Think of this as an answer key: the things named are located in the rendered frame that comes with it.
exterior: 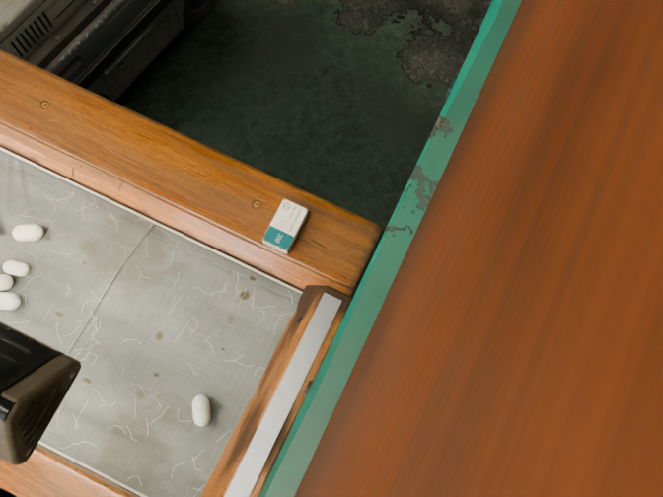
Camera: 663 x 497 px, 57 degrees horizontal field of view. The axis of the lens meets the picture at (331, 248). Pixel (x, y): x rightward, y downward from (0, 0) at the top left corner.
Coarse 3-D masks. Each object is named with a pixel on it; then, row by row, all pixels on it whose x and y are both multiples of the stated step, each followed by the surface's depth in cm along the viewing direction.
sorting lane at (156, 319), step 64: (0, 192) 80; (64, 192) 80; (0, 256) 78; (64, 256) 78; (128, 256) 78; (192, 256) 79; (0, 320) 76; (64, 320) 76; (128, 320) 76; (192, 320) 77; (256, 320) 77; (128, 384) 74; (192, 384) 75; (256, 384) 75; (64, 448) 72; (128, 448) 72; (192, 448) 73
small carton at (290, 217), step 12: (288, 204) 76; (276, 216) 76; (288, 216) 76; (300, 216) 76; (276, 228) 76; (288, 228) 76; (300, 228) 77; (264, 240) 75; (276, 240) 75; (288, 240) 75; (288, 252) 77
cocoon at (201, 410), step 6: (198, 396) 73; (204, 396) 73; (192, 402) 73; (198, 402) 72; (204, 402) 72; (192, 408) 73; (198, 408) 72; (204, 408) 72; (198, 414) 72; (204, 414) 72; (210, 414) 73; (198, 420) 72; (204, 420) 72
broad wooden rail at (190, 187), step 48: (0, 96) 81; (48, 96) 81; (96, 96) 81; (0, 144) 81; (48, 144) 79; (96, 144) 80; (144, 144) 80; (192, 144) 80; (96, 192) 81; (144, 192) 78; (192, 192) 78; (240, 192) 79; (288, 192) 79; (240, 240) 77; (336, 240) 78; (336, 288) 76
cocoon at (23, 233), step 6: (18, 228) 77; (24, 228) 77; (30, 228) 77; (36, 228) 77; (12, 234) 77; (18, 234) 77; (24, 234) 77; (30, 234) 77; (36, 234) 77; (42, 234) 78; (18, 240) 77; (24, 240) 77; (30, 240) 77; (36, 240) 77
